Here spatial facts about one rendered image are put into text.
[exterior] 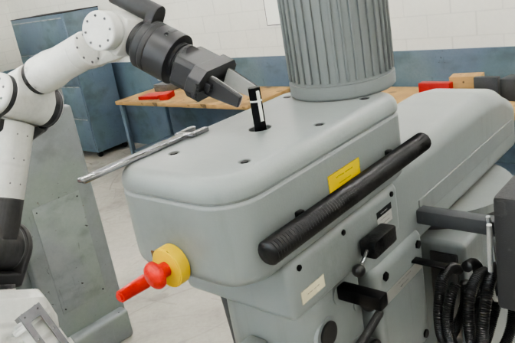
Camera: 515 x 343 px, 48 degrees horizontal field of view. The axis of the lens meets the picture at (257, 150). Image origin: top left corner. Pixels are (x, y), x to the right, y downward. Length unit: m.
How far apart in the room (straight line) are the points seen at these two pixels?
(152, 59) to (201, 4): 6.06
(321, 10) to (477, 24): 4.29
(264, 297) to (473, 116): 0.74
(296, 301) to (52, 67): 0.59
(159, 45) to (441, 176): 0.65
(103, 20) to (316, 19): 0.35
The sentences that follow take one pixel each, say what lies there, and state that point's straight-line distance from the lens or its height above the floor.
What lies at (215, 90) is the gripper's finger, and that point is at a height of 1.96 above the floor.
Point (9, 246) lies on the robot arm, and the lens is 1.16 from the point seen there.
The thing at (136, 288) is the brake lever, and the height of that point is 1.70.
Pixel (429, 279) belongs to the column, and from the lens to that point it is 1.37.
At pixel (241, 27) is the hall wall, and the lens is 6.64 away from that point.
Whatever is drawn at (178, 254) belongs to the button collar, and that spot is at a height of 1.78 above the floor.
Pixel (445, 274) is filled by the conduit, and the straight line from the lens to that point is 1.18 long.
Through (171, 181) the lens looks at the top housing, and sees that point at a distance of 0.79.
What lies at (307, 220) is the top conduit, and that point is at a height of 1.80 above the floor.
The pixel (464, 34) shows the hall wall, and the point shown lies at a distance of 5.31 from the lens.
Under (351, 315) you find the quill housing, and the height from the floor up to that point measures 1.54.
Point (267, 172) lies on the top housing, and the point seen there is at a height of 1.88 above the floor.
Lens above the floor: 2.13
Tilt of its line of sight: 17 degrees down
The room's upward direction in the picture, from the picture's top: 10 degrees counter-clockwise
